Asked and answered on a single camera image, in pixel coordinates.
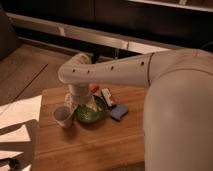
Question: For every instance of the red white snack packet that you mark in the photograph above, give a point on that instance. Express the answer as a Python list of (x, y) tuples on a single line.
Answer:
[(109, 99)]

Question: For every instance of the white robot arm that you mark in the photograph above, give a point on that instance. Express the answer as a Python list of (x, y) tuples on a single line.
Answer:
[(178, 107)]

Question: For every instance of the metal shelf rail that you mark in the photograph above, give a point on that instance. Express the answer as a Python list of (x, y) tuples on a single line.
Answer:
[(87, 35)]

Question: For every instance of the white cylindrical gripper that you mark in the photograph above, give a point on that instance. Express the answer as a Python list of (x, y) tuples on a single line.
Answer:
[(80, 95)]

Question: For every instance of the blue sponge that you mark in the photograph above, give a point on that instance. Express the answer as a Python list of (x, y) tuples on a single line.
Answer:
[(119, 111)]

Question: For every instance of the green bowl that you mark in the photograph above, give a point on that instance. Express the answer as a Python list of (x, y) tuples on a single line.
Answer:
[(86, 114)]

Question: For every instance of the orange object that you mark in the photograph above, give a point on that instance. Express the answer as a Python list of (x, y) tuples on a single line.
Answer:
[(94, 88)]

